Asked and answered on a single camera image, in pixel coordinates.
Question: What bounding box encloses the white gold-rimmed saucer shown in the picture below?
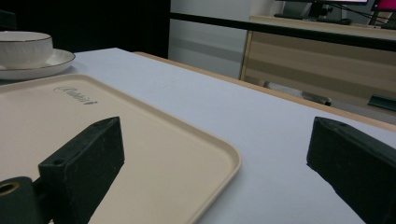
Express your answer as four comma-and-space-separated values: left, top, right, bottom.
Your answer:
0, 48, 77, 81

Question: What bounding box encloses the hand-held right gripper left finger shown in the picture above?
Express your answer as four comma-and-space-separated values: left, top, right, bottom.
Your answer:
37, 116, 125, 224

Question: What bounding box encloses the black monitor stand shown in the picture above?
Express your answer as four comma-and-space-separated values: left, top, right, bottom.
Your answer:
309, 1, 334, 19

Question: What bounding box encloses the white gold-rimmed cup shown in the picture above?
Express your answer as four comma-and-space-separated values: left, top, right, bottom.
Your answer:
0, 30, 54, 70

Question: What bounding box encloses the black keyboard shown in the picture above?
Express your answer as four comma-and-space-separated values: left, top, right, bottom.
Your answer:
274, 12, 353, 26

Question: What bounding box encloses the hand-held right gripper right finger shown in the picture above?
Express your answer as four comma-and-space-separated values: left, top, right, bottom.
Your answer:
305, 116, 396, 224

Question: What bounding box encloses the pink lit monitor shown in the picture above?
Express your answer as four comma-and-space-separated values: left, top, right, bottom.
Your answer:
376, 0, 396, 13

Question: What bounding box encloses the dark green flat box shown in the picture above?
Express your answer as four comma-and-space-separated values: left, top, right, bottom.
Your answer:
367, 94, 396, 112

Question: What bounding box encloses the beige plastic tray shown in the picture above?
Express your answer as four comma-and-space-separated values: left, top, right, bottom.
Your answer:
0, 74, 242, 224

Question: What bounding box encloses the wooden desk with drawers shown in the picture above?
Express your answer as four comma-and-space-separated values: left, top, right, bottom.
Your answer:
239, 15, 396, 117

